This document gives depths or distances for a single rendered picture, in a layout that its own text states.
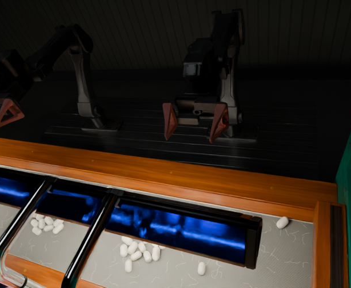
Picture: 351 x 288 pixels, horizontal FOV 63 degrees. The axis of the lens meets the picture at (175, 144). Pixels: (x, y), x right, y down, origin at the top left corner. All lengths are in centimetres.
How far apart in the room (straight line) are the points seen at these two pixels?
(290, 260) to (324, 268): 14
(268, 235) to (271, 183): 15
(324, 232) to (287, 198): 18
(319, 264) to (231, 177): 35
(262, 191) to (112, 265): 47
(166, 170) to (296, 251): 44
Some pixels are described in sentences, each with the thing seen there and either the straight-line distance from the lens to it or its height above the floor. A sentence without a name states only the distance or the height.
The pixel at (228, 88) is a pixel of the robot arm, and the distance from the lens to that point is 99.
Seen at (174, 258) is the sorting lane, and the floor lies 74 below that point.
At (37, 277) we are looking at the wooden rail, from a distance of 95.
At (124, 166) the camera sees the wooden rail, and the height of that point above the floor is 76.
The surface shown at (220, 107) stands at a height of 110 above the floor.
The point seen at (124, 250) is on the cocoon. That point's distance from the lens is 86.
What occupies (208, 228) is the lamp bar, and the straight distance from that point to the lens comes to 44.
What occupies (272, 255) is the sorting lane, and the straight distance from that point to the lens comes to 81.
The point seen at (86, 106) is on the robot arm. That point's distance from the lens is 125.
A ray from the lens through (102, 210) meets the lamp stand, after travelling 48.
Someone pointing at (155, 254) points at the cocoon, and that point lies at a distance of 82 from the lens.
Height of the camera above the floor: 150
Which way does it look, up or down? 47 degrees down
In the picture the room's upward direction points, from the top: 19 degrees counter-clockwise
